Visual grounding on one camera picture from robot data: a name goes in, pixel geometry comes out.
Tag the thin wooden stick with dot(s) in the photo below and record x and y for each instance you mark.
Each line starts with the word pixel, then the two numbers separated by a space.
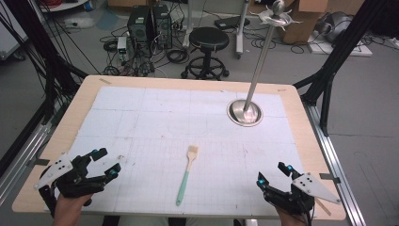
pixel 323 206

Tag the white flat board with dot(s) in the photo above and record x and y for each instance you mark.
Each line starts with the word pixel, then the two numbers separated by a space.
pixel 354 50

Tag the metal stand with hooks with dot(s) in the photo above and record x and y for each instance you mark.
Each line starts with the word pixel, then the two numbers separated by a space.
pixel 257 72

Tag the black round stool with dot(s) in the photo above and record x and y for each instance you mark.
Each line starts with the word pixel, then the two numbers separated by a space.
pixel 208 39

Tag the white grid paper mat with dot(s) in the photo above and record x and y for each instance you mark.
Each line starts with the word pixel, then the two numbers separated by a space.
pixel 156 125

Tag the person's left hand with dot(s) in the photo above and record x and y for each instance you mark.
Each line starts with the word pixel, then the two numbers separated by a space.
pixel 69 208

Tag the black computer tower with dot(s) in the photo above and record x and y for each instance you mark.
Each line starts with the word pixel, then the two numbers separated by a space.
pixel 163 26
pixel 139 26

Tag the grey tape strip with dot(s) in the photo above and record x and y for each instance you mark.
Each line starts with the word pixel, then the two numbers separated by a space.
pixel 330 178
pixel 37 162

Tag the white metal stand leg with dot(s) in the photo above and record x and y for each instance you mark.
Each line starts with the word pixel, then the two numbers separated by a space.
pixel 241 31
pixel 188 25

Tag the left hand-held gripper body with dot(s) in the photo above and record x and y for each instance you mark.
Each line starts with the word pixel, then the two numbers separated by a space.
pixel 76 182

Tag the black flat device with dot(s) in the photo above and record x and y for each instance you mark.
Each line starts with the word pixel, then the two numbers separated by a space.
pixel 231 22

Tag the aluminium rail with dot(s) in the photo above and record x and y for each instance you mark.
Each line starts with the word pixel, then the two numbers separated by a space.
pixel 22 157
pixel 335 163

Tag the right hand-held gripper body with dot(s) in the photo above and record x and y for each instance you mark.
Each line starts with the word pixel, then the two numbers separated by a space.
pixel 291 199

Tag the large cardboard box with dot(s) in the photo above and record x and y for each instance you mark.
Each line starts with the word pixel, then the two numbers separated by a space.
pixel 302 23

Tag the small white power supply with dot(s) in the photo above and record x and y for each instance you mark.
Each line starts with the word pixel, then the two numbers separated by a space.
pixel 122 47

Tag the grey rounded machine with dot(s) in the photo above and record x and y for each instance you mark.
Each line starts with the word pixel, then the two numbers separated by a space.
pixel 335 25

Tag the black metal frame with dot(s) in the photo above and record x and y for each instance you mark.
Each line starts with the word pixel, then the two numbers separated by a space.
pixel 50 62
pixel 335 56

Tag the person's right hand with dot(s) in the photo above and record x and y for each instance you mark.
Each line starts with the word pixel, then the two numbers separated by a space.
pixel 290 218

